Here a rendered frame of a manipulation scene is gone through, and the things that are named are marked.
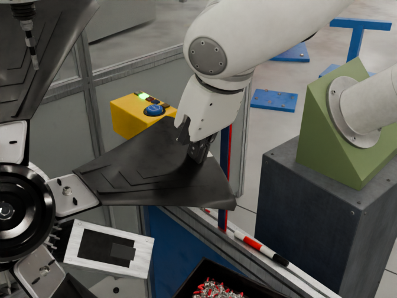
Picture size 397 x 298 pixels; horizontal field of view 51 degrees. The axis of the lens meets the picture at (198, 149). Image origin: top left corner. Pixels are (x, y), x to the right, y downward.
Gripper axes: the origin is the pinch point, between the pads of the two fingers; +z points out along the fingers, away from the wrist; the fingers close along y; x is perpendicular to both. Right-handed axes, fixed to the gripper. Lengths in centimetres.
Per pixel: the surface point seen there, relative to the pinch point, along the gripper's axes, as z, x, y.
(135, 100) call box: 20.4, -33.6, -14.3
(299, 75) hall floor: 155, -113, -281
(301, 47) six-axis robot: 163, -150, -340
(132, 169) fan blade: 1.0, -2.9, 11.6
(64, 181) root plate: 2.2, -7.1, 20.8
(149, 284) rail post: 86, -12, -13
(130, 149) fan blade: 2.4, -7.5, 8.3
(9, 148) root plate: -5.1, -10.5, 26.9
